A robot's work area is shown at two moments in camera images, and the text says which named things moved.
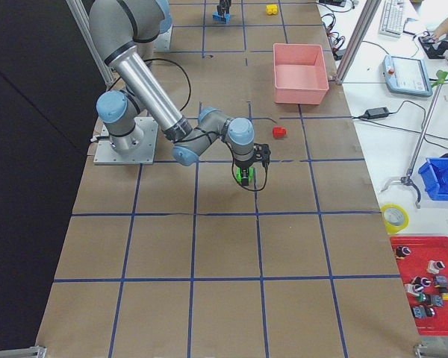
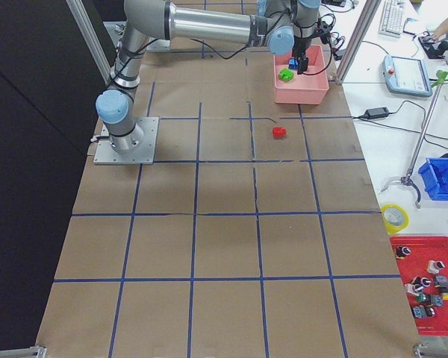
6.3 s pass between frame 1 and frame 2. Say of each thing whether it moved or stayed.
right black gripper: moved
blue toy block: moved
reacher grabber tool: stayed
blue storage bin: stayed
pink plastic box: stayed
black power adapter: stayed
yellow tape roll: stayed
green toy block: moved
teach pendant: stayed
